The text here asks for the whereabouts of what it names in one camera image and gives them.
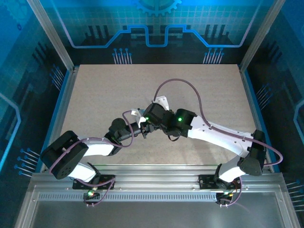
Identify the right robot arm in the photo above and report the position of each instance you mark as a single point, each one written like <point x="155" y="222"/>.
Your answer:
<point x="218" y="135"/>

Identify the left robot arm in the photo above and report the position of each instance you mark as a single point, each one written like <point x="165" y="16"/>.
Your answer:
<point x="97" y="147"/>

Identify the blue table edge strip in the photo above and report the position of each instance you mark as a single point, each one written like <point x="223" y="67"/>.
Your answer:
<point x="55" y="114"/>
<point x="260" y="114"/>

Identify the left base connector board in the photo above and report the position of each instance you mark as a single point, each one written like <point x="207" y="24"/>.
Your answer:
<point x="91" y="194"/>

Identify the base connector board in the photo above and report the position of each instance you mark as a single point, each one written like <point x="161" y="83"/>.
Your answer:
<point x="224" y="196"/>
<point x="91" y="194"/>

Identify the grey metal panel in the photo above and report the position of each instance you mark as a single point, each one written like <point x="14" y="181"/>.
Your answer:
<point x="154" y="216"/>

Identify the right base connector board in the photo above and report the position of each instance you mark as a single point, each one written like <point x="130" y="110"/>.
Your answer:
<point x="224" y="196"/>

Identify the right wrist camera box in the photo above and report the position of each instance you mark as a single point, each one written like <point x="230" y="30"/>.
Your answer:
<point x="164" y="101"/>

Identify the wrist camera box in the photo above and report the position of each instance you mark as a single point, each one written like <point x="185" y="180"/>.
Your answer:
<point x="164" y="101"/>
<point x="135" y="112"/>

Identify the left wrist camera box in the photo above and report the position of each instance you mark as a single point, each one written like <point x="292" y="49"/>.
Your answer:
<point x="135" y="112"/>

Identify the aluminium mounting rail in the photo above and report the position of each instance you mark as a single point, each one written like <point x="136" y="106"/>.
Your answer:
<point x="154" y="175"/>

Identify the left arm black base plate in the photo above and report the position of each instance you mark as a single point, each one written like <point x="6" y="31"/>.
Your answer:
<point x="108" y="181"/>

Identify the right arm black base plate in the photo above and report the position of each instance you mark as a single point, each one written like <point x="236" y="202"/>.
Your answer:
<point x="206" y="181"/>

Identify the aluminium frame post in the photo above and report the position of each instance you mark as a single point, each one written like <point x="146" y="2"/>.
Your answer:
<point x="52" y="35"/>
<point x="260" y="35"/>

